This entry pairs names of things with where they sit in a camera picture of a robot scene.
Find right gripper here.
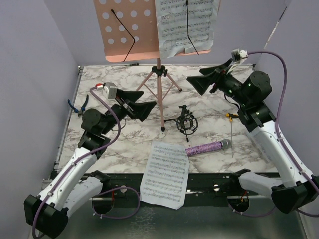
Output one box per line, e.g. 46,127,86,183
187,58,251,106

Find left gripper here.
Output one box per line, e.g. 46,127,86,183
101,88,157,135

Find sheet music page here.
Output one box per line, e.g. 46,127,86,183
155,0,220,59
140,141,189,210

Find pink music stand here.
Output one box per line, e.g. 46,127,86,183
93,0,221,132

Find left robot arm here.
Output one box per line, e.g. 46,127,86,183
23,100,156,239

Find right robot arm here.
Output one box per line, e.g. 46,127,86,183
187,59,319,214

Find purple glitter microphone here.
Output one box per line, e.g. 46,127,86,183
185,139,232,157

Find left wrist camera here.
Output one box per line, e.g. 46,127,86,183
95,82,117,100

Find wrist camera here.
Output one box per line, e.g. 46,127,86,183
95,82,117,100
228,49,248,73

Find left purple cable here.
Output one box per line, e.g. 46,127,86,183
31,86,142,239

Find purple cable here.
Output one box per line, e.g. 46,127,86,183
231,51,319,219
31,86,142,239

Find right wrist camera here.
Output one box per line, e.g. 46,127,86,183
228,49,248,73

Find yellow handled screwdriver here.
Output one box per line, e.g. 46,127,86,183
226,113,239,157

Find black microphone shock mount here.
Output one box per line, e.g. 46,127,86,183
164,105,198,142

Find blue handled pliers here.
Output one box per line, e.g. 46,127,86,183
67,94,90,117

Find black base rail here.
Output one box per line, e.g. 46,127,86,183
42,173,304,207

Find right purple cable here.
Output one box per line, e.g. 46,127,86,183
231,51,319,219

